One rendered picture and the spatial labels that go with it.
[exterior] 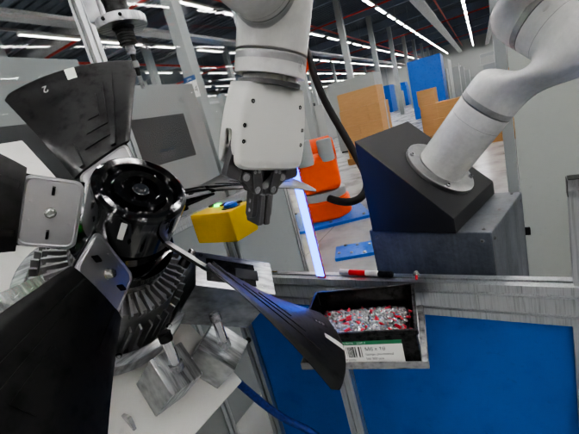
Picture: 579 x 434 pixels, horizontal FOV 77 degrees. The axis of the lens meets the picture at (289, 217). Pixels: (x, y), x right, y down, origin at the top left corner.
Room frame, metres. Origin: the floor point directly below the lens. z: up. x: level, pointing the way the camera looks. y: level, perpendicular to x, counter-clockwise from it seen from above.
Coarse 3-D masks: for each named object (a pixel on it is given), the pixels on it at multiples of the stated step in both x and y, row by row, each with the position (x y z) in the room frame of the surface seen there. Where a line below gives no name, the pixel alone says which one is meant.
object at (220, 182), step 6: (210, 180) 0.74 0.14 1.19; (216, 180) 0.72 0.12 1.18; (222, 180) 0.71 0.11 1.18; (228, 180) 0.68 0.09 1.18; (234, 180) 0.66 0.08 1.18; (288, 180) 0.72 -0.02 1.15; (294, 180) 0.73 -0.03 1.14; (198, 186) 0.69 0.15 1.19; (204, 186) 0.64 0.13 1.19; (210, 186) 0.60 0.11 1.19; (216, 186) 0.60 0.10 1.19; (222, 186) 0.61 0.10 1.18; (228, 186) 0.61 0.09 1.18; (234, 186) 0.61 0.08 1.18; (240, 186) 0.61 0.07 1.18; (282, 186) 0.65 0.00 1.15; (288, 186) 0.66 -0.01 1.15; (294, 186) 0.67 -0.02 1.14; (300, 186) 0.69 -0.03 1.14; (306, 186) 0.70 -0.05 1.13; (186, 192) 0.62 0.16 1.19; (192, 192) 0.61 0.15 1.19
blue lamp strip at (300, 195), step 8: (296, 176) 0.86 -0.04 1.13; (296, 192) 0.87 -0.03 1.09; (304, 200) 0.86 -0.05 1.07; (304, 208) 0.86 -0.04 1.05; (304, 216) 0.86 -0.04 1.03; (304, 224) 0.87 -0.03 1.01; (312, 232) 0.86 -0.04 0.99; (312, 240) 0.86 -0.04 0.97; (312, 248) 0.86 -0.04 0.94; (312, 256) 0.87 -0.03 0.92; (320, 264) 0.86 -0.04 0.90; (320, 272) 0.86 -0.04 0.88
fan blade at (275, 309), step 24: (216, 264) 0.46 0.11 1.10; (240, 288) 0.43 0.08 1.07; (264, 312) 0.41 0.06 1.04; (288, 312) 0.45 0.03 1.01; (312, 312) 0.56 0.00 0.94; (288, 336) 0.39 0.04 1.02; (312, 336) 0.43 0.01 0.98; (336, 336) 0.49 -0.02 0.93; (312, 360) 0.37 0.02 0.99; (336, 360) 0.40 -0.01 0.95; (336, 384) 0.36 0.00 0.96
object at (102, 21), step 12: (84, 0) 0.57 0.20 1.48; (96, 0) 0.58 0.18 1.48; (96, 12) 0.57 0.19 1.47; (108, 12) 0.55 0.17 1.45; (120, 12) 0.55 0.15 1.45; (132, 12) 0.56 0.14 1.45; (96, 24) 0.56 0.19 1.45; (108, 24) 0.56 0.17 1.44; (120, 24) 0.57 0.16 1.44; (144, 24) 0.59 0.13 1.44
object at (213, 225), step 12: (240, 204) 1.02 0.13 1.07; (192, 216) 1.05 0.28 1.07; (204, 216) 1.02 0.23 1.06; (216, 216) 0.99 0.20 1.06; (228, 216) 0.96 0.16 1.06; (240, 216) 0.99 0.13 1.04; (204, 228) 1.03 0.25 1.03; (216, 228) 1.00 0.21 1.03; (228, 228) 0.97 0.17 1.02; (240, 228) 0.98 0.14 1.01; (252, 228) 1.02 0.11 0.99; (204, 240) 1.04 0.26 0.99; (216, 240) 1.01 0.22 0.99; (228, 240) 0.98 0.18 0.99
